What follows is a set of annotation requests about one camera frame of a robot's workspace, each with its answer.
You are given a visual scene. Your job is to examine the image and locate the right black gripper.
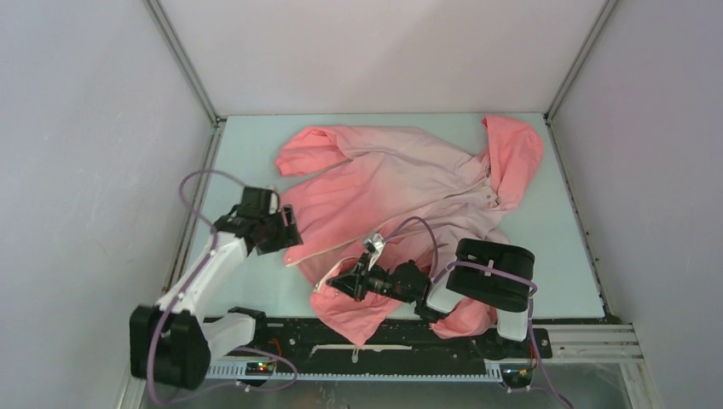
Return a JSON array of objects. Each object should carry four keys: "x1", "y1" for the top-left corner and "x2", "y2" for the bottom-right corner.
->
[{"x1": 327, "y1": 252, "x2": 414, "y2": 304}]

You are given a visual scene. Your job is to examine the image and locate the pink zip-up hooded jacket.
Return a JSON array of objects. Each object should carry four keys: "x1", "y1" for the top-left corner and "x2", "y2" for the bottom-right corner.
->
[{"x1": 275, "y1": 115, "x2": 544, "y2": 346}]

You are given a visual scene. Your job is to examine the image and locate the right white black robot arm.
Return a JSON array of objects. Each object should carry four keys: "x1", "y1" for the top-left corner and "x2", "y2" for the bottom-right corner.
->
[{"x1": 326, "y1": 234, "x2": 537, "y2": 356}]

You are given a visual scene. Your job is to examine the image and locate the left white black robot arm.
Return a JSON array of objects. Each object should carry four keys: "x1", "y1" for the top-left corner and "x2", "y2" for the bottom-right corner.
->
[{"x1": 130, "y1": 187, "x2": 302, "y2": 389}]

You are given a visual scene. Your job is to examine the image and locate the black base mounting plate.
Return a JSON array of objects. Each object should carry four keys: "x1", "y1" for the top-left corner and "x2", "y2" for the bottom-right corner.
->
[{"x1": 228, "y1": 314, "x2": 552, "y2": 382}]

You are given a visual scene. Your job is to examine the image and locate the left circuit board with LEDs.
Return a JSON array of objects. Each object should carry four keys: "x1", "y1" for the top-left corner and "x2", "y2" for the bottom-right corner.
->
[{"x1": 244, "y1": 362, "x2": 275, "y2": 377}]

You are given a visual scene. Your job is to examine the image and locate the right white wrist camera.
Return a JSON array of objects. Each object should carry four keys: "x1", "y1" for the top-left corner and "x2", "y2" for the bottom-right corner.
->
[{"x1": 362, "y1": 233, "x2": 385, "y2": 260}]

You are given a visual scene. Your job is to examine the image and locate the white slotted cable duct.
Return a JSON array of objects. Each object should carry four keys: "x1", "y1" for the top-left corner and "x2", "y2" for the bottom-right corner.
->
[{"x1": 205, "y1": 360, "x2": 504, "y2": 383}]

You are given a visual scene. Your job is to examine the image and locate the right circuit board with wires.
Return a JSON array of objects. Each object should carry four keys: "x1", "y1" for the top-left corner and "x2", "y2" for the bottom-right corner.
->
[{"x1": 500, "y1": 368, "x2": 534, "y2": 389}]

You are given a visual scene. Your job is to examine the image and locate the aluminium frame rail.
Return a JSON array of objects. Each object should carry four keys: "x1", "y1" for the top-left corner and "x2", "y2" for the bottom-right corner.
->
[{"x1": 543, "y1": 324, "x2": 644, "y2": 364}]

